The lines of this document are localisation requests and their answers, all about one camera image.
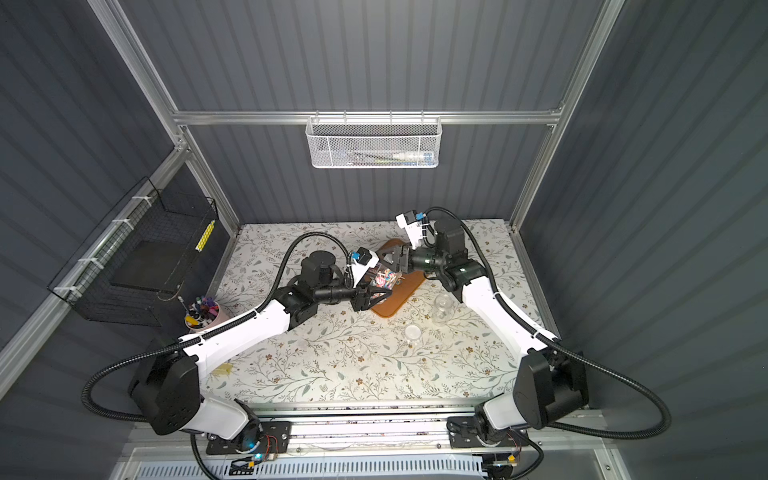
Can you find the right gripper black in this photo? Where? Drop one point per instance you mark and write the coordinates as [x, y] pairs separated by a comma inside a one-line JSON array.
[[404, 259]]

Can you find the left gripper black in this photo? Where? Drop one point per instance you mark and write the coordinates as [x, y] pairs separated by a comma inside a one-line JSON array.
[[362, 291]]

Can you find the clear candy jar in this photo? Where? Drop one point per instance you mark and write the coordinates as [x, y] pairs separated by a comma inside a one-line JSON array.
[[443, 307], [385, 278]]

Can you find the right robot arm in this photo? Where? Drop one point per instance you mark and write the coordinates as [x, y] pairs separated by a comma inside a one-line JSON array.
[[548, 385]]

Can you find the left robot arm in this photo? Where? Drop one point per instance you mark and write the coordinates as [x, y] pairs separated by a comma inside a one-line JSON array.
[[167, 388]]

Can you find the brown wooden tray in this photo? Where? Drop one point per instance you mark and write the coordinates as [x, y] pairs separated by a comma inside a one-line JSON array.
[[407, 286]]

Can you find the pens in white basket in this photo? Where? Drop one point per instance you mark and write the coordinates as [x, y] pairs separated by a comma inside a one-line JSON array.
[[405, 158]]

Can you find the yellow sticky note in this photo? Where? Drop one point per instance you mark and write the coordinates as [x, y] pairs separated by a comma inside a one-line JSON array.
[[223, 370]]

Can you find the pink pen cup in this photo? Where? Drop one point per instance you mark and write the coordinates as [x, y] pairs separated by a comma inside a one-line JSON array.
[[204, 313]]

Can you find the yellow tag on basket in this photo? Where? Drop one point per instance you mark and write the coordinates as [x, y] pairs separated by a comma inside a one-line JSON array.
[[205, 236]]

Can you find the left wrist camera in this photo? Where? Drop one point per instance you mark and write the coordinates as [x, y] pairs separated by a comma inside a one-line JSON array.
[[360, 262]]

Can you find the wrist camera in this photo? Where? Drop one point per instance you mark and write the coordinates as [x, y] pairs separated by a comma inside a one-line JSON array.
[[360, 262], [414, 224]]

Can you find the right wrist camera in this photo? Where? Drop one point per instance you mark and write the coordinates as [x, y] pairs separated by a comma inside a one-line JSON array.
[[414, 224]]

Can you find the white wire mesh basket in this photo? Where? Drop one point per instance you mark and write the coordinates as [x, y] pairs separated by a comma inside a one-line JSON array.
[[329, 143]]

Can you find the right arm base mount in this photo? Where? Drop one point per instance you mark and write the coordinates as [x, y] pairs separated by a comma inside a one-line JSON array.
[[465, 432]]

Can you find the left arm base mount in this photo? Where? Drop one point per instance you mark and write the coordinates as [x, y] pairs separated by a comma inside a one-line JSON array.
[[268, 438]]

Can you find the black wire basket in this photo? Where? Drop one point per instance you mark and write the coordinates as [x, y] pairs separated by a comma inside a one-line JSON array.
[[136, 268]]

